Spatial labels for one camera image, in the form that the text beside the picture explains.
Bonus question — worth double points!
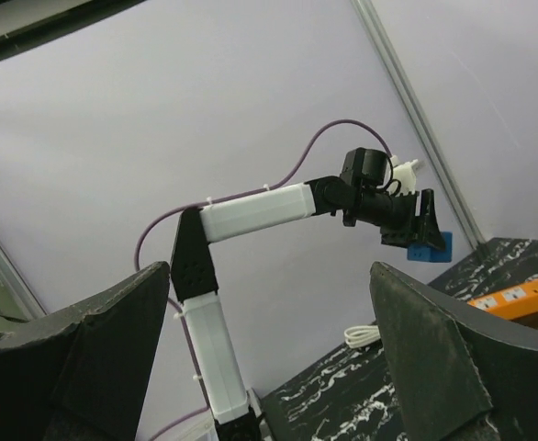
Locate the orange power strip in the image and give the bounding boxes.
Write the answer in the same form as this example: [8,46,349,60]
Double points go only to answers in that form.
[467,278,538,321]

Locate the blue cube adapter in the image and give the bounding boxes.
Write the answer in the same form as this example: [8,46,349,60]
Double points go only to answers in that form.
[407,232,453,263]

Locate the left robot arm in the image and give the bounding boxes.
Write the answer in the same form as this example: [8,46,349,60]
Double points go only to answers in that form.
[171,148,453,440]

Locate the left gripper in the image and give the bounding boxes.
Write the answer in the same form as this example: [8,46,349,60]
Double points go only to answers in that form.
[380,189,446,251]

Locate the white coiled power cord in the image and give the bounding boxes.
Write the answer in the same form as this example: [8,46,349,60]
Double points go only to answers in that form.
[344,323,383,350]

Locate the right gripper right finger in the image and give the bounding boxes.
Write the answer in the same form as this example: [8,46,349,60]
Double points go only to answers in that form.
[370,262,538,440]

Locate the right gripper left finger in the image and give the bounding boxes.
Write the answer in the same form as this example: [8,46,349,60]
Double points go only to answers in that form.
[0,262,170,440]

